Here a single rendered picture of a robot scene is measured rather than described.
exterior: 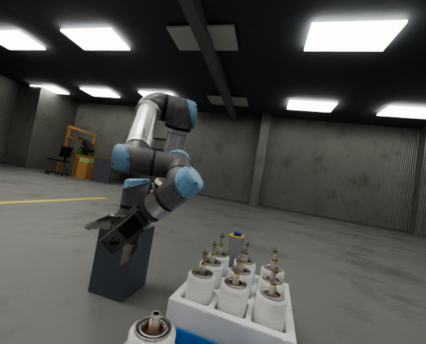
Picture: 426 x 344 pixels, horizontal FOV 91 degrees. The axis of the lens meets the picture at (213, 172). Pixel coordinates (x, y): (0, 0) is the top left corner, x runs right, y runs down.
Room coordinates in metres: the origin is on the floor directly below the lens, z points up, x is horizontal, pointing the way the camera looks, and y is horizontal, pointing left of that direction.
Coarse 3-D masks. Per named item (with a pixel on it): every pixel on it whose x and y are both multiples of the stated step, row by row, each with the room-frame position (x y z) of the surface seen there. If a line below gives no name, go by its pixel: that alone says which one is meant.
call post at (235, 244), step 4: (232, 236) 1.10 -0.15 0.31; (232, 240) 1.10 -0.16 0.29; (236, 240) 1.09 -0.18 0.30; (240, 240) 1.08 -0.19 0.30; (228, 244) 1.10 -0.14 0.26; (232, 244) 1.10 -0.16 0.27; (236, 244) 1.09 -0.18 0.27; (240, 244) 1.08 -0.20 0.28; (228, 248) 1.10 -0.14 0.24; (232, 248) 1.09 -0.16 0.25; (236, 248) 1.09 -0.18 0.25; (240, 248) 1.08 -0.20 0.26; (228, 252) 1.10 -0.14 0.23; (232, 252) 1.09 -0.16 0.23; (236, 252) 1.09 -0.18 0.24; (240, 252) 1.08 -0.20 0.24; (232, 256) 1.09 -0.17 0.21; (236, 256) 1.09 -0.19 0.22; (232, 260) 1.09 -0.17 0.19; (232, 264) 1.09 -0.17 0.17
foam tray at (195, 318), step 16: (256, 288) 0.86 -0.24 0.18; (288, 288) 0.91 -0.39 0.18; (176, 304) 0.69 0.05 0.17; (192, 304) 0.68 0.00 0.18; (288, 304) 0.77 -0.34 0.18; (176, 320) 0.69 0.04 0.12; (192, 320) 0.67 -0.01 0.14; (208, 320) 0.66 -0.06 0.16; (224, 320) 0.64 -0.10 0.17; (240, 320) 0.64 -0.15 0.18; (288, 320) 0.68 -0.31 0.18; (208, 336) 0.65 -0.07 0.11; (224, 336) 0.64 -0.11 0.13; (240, 336) 0.63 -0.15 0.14; (256, 336) 0.61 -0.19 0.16; (272, 336) 0.60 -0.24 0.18; (288, 336) 0.60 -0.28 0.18
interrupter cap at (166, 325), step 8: (144, 320) 0.47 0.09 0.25; (160, 320) 0.47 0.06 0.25; (168, 320) 0.48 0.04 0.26; (136, 328) 0.44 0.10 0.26; (144, 328) 0.44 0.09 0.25; (160, 328) 0.45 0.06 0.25; (168, 328) 0.45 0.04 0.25; (144, 336) 0.42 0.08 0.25; (152, 336) 0.42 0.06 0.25; (160, 336) 0.43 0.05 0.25
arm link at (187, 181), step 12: (180, 168) 0.56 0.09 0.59; (192, 168) 0.54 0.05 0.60; (168, 180) 0.53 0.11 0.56; (180, 180) 0.51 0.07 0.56; (192, 180) 0.50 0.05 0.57; (156, 192) 0.54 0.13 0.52; (168, 192) 0.52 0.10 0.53; (180, 192) 0.51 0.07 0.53; (192, 192) 0.52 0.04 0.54; (168, 204) 0.53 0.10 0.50; (180, 204) 0.54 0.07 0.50
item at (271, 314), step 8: (256, 296) 0.68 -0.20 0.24; (256, 304) 0.67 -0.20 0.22; (264, 304) 0.64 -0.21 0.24; (272, 304) 0.63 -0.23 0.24; (280, 304) 0.63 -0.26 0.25; (256, 312) 0.66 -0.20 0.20; (264, 312) 0.64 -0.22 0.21; (272, 312) 0.63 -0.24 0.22; (280, 312) 0.63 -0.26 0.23; (256, 320) 0.66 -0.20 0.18; (264, 320) 0.64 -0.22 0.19; (272, 320) 0.63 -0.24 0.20; (280, 320) 0.63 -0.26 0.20; (272, 328) 0.63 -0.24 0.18; (280, 328) 0.64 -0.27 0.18
